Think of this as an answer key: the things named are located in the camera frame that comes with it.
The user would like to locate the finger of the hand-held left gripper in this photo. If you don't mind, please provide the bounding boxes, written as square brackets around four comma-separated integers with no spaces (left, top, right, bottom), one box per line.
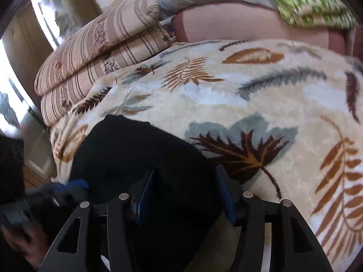
[27,178,91,208]

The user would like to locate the black pants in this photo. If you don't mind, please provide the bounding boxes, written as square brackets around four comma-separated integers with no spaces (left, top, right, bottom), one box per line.
[42,115,230,272]

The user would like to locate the green patterned folded blanket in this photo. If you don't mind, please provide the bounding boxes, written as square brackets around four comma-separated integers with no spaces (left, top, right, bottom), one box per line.
[257,0,358,32]

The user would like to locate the mirrored wooden wardrobe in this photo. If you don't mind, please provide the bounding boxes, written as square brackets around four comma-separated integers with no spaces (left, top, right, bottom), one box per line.
[0,0,103,182]

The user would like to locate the striped beige folded quilt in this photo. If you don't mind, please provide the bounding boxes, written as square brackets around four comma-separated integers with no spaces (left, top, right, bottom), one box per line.
[34,0,182,126]

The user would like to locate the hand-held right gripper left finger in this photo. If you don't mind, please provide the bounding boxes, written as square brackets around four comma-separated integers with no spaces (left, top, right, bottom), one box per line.
[40,168,163,272]

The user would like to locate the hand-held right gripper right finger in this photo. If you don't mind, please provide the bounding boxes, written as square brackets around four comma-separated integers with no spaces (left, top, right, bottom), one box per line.
[215,165,334,272]

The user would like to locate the person's left hand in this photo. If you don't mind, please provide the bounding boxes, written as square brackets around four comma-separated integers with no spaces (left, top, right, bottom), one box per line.
[0,222,50,271]

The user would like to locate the leaf print fleece blanket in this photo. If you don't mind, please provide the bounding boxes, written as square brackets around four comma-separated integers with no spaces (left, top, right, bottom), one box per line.
[49,38,363,272]

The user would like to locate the pink sofa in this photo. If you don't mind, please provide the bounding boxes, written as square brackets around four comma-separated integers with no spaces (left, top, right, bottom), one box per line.
[173,0,358,55]

